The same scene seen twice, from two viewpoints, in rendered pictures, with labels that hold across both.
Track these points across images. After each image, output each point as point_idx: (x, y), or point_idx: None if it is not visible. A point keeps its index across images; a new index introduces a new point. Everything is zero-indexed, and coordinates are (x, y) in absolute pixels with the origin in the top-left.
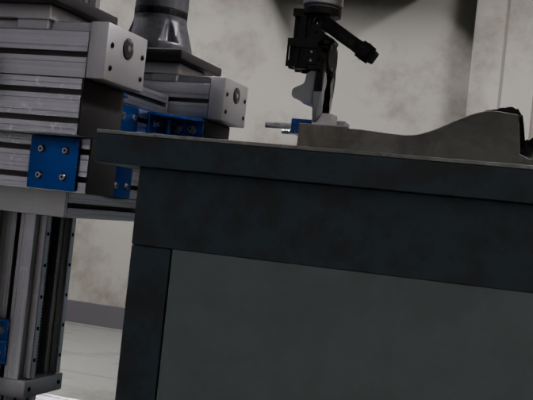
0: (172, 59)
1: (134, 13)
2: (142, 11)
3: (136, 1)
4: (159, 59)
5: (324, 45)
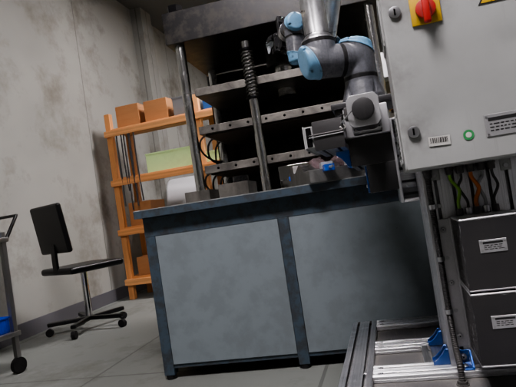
0: (391, 107)
1: (368, 74)
2: (376, 75)
3: (371, 67)
4: (389, 107)
5: None
